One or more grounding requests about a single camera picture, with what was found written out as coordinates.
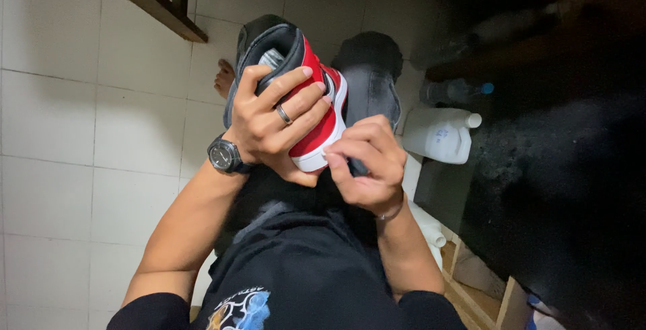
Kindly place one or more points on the person's bare foot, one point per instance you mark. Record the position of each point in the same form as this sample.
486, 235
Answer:
224, 78

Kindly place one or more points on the person's left hand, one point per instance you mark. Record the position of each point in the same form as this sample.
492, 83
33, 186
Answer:
257, 128

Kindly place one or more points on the light wooden shelf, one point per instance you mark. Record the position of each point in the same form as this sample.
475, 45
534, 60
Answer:
479, 299

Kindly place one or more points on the black printed t-shirt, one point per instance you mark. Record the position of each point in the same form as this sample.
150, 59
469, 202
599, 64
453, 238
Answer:
308, 279

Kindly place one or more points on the small black object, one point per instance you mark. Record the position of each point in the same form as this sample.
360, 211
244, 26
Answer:
358, 168

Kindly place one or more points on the person's right hand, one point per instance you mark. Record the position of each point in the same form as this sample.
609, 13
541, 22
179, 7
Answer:
378, 173

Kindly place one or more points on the white plastic jug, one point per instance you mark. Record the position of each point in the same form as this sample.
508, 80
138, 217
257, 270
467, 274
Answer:
439, 136

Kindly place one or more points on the black wristwatch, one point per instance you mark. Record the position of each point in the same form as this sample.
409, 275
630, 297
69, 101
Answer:
224, 156

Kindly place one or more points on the clear bottle with blue cap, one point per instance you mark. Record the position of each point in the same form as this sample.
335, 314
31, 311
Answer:
454, 91

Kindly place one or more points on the white plastic pipe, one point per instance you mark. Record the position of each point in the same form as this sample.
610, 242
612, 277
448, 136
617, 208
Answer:
429, 226

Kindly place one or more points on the red black white sneaker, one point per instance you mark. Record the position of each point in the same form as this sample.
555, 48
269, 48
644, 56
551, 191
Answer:
318, 128

